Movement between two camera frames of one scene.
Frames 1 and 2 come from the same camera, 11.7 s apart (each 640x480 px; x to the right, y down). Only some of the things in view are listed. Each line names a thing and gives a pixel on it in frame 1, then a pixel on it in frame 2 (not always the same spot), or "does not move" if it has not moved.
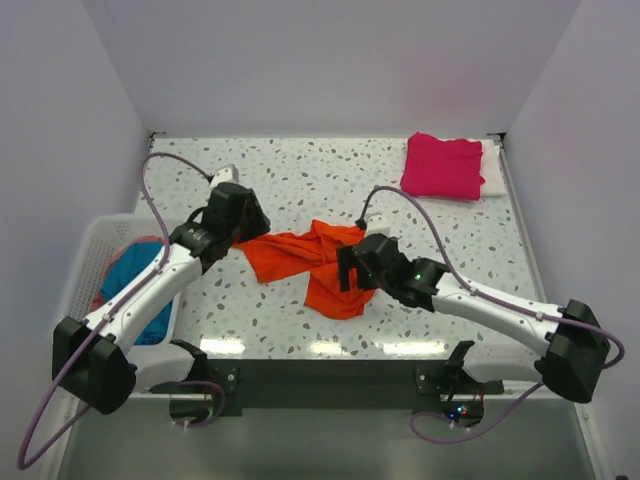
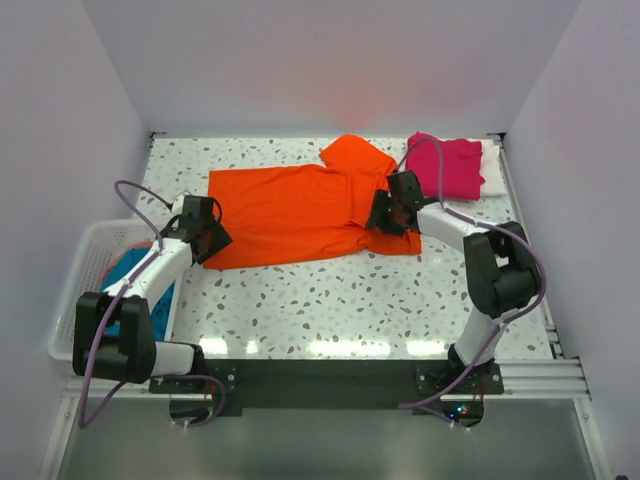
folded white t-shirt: x=491 y=170 does not move
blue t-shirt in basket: x=125 y=262 does not move
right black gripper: x=347 y=261 to x=381 y=200
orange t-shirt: x=311 y=253 to x=317 y=209
